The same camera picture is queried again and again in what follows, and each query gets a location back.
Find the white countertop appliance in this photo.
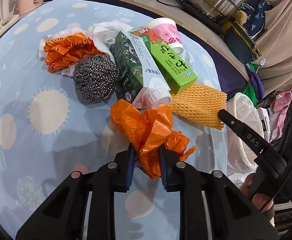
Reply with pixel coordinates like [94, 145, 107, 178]
[0, 0, 20, 40]

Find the dark green basin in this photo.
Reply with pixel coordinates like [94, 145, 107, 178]
[223, 21, 262, 64]

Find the clear crumpled plastic wrapper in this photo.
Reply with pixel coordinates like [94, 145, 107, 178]
[182, 50, 195, 68]

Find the red and green box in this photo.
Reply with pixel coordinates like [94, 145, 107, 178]
[130, 27, 164, 45]

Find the person's right hand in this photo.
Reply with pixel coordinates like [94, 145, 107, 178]
[241, 174, 276, 218]

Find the pink floral paper cup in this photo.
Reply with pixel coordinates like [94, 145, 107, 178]
[146, 17, 184, 53]

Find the orange plastic bag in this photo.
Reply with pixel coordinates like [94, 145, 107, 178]
[110, 99, 197, 180]

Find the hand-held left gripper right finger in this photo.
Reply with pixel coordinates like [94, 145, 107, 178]
[158, 146, 280, 240]

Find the white paper towel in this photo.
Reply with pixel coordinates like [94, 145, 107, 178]
[39, 19, 134, 77]

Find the white lined waste bin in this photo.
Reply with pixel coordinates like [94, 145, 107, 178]
[226, 92, 265, 178]

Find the brown loofah sponge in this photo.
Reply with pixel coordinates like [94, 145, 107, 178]
[233, 10, 247, 24]

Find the navy leaf print cloth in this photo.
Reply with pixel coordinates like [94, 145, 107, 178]
[171, 0, 271, 39]

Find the light green cardboard box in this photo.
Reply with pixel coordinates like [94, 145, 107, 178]
[149, 40, 198, 95]

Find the purple cloth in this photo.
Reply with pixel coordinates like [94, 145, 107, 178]
[244, 64, 265, 103]

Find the pink floral cloth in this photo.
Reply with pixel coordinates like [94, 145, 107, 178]
[271, 91, 292, 140]

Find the beige curtain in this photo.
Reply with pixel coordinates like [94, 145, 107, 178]
[246, 0, 292, 98]

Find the white and black box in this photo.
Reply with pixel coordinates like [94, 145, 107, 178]
[257, 107, 271, 142]

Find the yellow foam fruit net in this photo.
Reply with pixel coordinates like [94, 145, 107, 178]
[170, 83, 228, 130]

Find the dark green carton white cap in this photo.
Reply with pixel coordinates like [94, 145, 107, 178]
[109, 31, 172, 110]

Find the green bag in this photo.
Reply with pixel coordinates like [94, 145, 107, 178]
[238, 81, 257, 105]

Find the black induction cooker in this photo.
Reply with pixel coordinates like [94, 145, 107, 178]
[181, 1, 226, 28]

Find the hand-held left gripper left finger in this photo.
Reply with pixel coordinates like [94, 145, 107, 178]
[16, 144, 136, 240]

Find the steel wool scourer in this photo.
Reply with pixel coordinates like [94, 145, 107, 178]
[72, 56, 120, 105]

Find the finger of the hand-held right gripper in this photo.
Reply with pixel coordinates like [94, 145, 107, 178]
[218, 109, 270, 155]

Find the orange snack wrapper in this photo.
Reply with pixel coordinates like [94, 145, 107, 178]
[43, 32, 104, 73]

